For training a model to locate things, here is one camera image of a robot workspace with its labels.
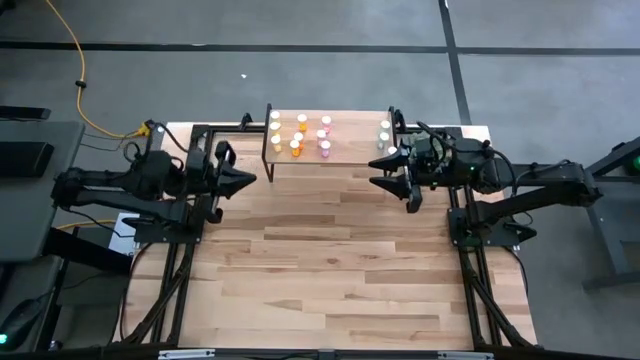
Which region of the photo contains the white paper sheet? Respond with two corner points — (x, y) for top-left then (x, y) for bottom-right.
(108, 212), (142, 257)

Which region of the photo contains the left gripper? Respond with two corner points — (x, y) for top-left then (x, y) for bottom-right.
(185, 140), (258, 225)

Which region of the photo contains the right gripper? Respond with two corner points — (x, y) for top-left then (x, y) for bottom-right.
(367, 137), (454, 215)

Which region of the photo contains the silver metal bracket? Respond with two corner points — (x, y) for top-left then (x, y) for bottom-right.
(438, 350), (495, 360)
(157, 349), (216, 360)

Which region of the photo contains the yellow power cable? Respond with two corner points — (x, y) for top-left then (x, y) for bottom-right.
(44, 0), (154, 140)
(57, 218), (117, 231)

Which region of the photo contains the grey office desk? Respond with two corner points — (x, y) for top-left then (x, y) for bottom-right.
(0, 119), (86, 265)

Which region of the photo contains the black aluminium frame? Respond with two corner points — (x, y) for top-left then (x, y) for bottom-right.
(113, 112), (539, 351)

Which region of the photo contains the black metal stand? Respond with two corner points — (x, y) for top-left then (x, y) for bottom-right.
(549, 134), (640, 291)

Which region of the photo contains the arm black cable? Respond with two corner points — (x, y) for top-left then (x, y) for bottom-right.
(122, 122), (192, 169)
(416, 120), (524, 197)

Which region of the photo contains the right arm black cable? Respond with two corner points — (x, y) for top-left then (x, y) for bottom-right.
(416, 120), (524, 197)

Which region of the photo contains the black device blue light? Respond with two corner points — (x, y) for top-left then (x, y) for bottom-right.
(0, 298), (46, 352)

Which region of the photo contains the black desk leg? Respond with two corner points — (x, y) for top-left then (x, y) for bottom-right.
(42, 227), (134, 276)

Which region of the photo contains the black flat bar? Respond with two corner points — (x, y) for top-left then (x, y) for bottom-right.
(0, 105), (53, 122)

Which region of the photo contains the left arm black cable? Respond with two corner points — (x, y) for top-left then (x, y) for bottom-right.
(122, 122), (192, 169)

